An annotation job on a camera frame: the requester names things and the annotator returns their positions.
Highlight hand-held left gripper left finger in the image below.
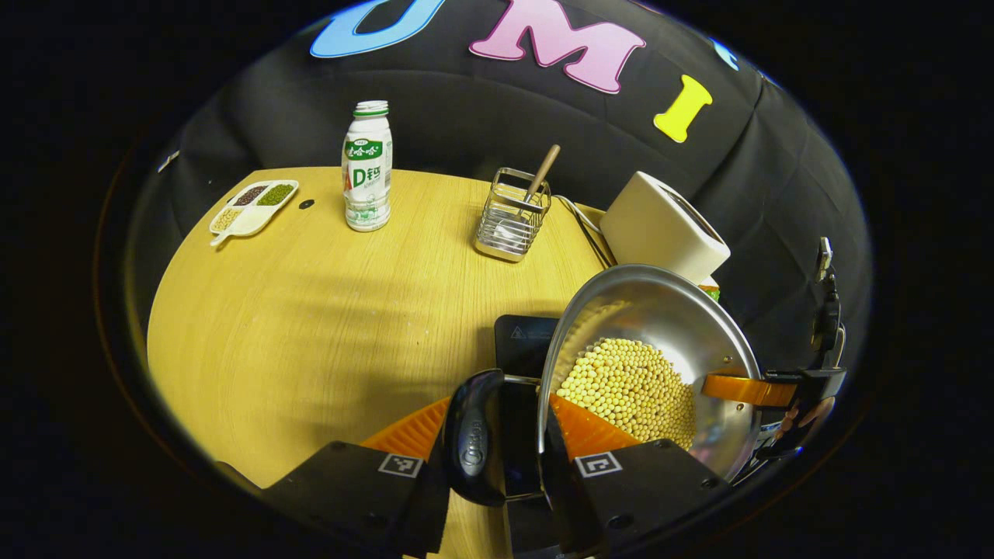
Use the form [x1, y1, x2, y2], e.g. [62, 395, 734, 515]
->
[260, 396, 453, 556]

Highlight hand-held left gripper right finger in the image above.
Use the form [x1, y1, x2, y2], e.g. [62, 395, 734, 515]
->
[540, 392, 731, 556]

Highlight pile of yellow soybeans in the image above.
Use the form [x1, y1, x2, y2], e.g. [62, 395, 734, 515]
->
[556, 338, 697, 451]

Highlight steel pot with black handles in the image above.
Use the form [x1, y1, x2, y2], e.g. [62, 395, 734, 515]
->
[443, 264, 763, 507]

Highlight black induction cooktop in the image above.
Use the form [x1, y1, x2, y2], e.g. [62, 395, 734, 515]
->
[495, 314, 564, 554]

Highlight white toaster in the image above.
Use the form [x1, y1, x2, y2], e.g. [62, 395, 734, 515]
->
[600, 171, 732, 286]

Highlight white divided dish of beans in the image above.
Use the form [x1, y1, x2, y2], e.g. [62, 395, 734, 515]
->
[209, 179, 300, 248]

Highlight white drink bottle green label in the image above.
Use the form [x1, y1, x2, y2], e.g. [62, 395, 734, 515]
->
[342, 100, 394, 233]

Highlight black backdrop cloth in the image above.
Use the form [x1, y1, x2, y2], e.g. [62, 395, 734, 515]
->
[124, 0, 874, 373]

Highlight toaster power cable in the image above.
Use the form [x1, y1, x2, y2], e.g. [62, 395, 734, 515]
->
[553, 194, 616, 269]

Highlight wire utensil holder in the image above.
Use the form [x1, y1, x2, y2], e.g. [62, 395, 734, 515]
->
[474, 167, 552, 262]

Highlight wooden utensil handle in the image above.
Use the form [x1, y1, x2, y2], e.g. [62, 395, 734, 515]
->
[525, 144, 561, 204]

